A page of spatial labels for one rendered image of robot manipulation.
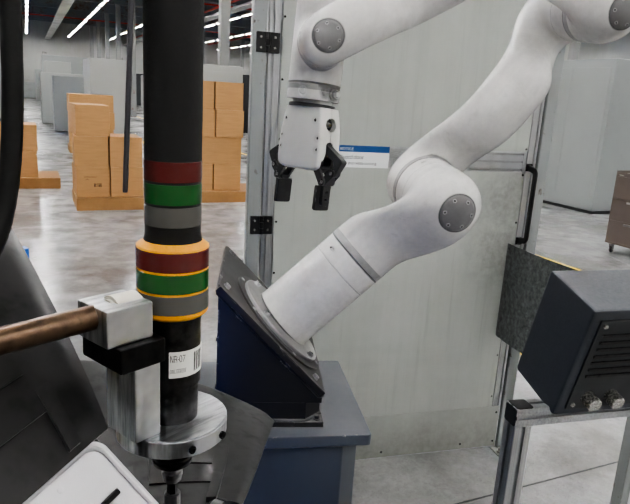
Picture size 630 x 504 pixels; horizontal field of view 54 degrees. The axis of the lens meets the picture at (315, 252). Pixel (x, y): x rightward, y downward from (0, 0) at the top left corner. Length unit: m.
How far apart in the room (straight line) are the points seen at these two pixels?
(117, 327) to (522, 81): 0.88
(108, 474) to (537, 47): 0.98
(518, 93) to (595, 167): 9.08
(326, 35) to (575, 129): 9.63
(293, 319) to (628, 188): 6.48
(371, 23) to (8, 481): 0.75
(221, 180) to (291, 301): 7.64
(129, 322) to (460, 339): 2.38
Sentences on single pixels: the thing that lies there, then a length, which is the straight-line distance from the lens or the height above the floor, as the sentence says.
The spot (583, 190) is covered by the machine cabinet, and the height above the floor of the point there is 0.33.
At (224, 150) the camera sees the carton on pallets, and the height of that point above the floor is 0.69.
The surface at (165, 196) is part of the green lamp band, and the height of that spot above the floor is 1.43.
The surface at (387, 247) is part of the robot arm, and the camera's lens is 1.07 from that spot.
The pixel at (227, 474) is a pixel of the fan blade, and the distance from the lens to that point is 0.54.
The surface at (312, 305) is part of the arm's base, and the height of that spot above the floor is 1.13.
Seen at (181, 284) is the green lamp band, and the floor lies 1.38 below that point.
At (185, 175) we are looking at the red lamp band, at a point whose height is 1.44.
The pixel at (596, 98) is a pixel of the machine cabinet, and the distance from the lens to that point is 10.27.
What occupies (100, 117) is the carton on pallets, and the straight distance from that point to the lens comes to 7.91.
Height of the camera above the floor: 1.49
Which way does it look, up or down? 14 degrees down
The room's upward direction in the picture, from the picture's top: 3 degrees clockwise
